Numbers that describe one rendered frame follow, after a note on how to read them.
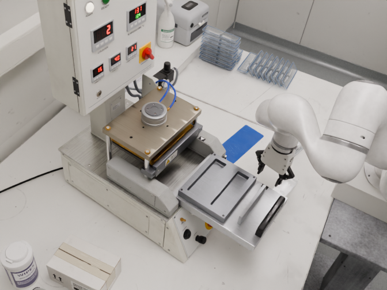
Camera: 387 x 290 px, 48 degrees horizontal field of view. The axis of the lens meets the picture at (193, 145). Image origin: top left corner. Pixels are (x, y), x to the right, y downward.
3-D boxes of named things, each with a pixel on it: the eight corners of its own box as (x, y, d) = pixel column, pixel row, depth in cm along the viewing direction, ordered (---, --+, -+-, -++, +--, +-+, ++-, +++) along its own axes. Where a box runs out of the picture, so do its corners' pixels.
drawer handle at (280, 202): (254, 234, 125) (257, 226, 122) (277, 201, 134) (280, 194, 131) (260, 238, 125) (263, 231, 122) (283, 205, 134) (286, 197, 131)
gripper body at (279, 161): (302, 147, 144) (291, 169, 152) (276, 130, 148) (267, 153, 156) (290, 157, 140) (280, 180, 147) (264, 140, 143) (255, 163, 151)
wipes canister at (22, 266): (3, 281, 130) (-9, 256, 119) (23, 259, 136) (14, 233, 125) (26, 295, 128) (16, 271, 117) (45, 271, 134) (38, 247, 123)
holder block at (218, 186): (177, 194, 132) (178, 189, 130) (212, 157, 144) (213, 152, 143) (223, 223, 127) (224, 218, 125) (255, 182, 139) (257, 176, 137)
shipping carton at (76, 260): (48, 278, 132) (44, 263, 126) (74, 245, 141) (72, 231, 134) (98, 308, 128) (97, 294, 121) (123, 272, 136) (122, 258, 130)
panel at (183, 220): (187, 259, 141) (171, 217, 132) (234, 201, 160) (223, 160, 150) (192, 261, 140) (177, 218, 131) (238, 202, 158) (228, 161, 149)
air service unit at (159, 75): (144, 105, 158) (145, 72, 148) (168, 86, 167) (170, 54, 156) (155, 111, 156) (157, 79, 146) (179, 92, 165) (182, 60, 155)
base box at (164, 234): (65, 182, 158) (59, 150, 146) (132, 128, 181) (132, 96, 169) (183, 264, 140) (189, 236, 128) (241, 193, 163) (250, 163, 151)
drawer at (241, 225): (170, 201, 135) (171, 186, 129) (208, 160, 148) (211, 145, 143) (251, 253, 125) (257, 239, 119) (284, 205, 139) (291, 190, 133)
